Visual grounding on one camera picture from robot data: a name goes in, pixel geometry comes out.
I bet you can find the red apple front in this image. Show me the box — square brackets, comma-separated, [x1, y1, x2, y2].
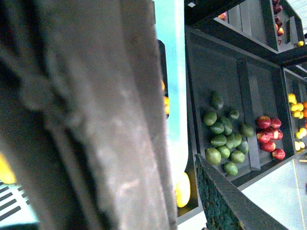
[271, 149, 285, 160]

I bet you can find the finger of the felt-padded right gripper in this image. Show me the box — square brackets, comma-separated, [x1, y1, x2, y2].
[195, 154, 287, 230]

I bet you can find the yellow mango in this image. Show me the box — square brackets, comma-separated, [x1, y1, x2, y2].
[175, 172, 190, 208]

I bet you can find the teal plastic shopping basket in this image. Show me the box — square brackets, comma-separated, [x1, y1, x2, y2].
[0, 0, 188, 230]

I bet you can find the yellow lemon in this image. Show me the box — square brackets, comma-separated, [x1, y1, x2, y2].
[0, 153, 17, 184]

